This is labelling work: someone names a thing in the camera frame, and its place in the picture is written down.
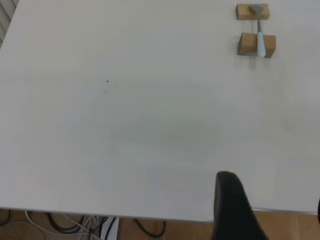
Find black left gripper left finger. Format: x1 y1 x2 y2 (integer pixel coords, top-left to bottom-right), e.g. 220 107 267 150
211 171 271 240

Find light blue handled metal spoon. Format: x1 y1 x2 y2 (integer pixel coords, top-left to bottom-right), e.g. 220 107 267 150
248 4 266 59

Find white table leg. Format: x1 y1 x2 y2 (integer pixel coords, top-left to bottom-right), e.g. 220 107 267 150
99 216 121 240

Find arched wooden block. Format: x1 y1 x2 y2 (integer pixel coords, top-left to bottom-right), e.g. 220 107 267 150
236 32 277 59

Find flat rectangular wooden block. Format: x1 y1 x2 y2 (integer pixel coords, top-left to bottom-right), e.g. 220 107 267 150
235 3 271 21

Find white window blinds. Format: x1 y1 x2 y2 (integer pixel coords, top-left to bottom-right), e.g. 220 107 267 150
0 0 20 50

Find black floor cable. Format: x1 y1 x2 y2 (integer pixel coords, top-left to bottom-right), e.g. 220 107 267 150
44 212 87 233
0 209 11 226
133 218 168 238

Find white floor cable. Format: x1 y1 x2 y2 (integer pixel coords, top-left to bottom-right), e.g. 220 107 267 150
24 211 101 240

